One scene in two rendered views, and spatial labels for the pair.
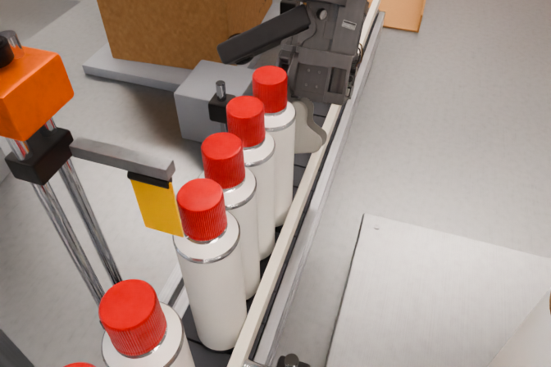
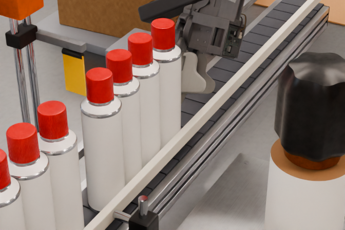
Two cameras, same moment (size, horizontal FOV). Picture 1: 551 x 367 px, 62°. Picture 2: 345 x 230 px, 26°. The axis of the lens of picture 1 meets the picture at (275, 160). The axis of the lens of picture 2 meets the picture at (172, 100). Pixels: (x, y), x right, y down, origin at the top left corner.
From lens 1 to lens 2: 0.61 m
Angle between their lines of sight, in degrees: 15
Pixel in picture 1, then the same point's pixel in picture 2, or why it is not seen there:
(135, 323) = (54, 114)
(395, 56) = (331, 50)
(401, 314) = (242, 213)
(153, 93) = (90, 57)
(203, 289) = (94, 142)
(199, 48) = (137, 20)
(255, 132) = (144, 55)
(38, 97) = (29, 2)
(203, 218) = (98, 85)
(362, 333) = (208, 218)
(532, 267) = not seen: outside the picture
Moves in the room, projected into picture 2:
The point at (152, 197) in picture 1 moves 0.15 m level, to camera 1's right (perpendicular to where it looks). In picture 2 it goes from (72, 66) to (196, 79)
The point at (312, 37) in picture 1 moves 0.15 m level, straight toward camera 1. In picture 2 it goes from (206, 5) to (178, 54)
